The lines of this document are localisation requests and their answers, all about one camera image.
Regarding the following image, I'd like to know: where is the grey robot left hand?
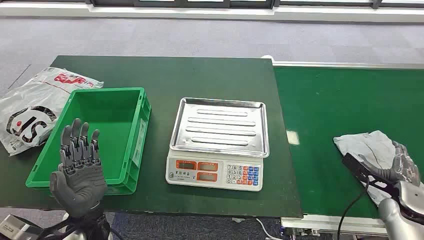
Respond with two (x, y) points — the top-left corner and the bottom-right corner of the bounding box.
(49, 118), (109, 219)

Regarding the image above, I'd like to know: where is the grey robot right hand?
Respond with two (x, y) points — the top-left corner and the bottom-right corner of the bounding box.
(359, 140), (422, 186)

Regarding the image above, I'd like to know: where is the grey plastic mailer parcel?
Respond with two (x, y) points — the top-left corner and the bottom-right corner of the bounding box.
(333, 130), (399, 207)

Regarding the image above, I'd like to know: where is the green conveyor belt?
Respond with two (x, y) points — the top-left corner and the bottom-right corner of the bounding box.
(273, 66), (424, 220)

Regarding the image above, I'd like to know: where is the white printed plastic mailer parcel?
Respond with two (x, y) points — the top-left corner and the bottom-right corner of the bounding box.
(0, 66), (105, 157)

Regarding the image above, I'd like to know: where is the green plastic crate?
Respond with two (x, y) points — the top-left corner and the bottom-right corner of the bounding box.
(25, 87), (152, 197)

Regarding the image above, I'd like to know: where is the white label on crate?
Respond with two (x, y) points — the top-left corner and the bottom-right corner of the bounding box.
(132, 118), (148, 168)

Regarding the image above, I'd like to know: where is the white electronic scale steel tray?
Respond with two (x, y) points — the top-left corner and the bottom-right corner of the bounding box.
(164, 96), (271, 193)

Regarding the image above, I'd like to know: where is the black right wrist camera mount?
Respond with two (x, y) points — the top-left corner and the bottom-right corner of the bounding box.
(341, 152), (399, 200)

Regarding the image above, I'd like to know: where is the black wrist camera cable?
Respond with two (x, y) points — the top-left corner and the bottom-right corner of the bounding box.
(336, 178), (371, 240)

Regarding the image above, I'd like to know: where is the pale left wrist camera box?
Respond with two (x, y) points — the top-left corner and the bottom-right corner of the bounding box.
(0, 213), (35, 240)

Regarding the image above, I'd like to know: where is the silver conveyor frame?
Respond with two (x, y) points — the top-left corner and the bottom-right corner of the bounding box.
(260, 54), (424, 238)

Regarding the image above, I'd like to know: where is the white cable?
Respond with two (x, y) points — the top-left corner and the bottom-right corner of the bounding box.
(255, 217), (283, 240)

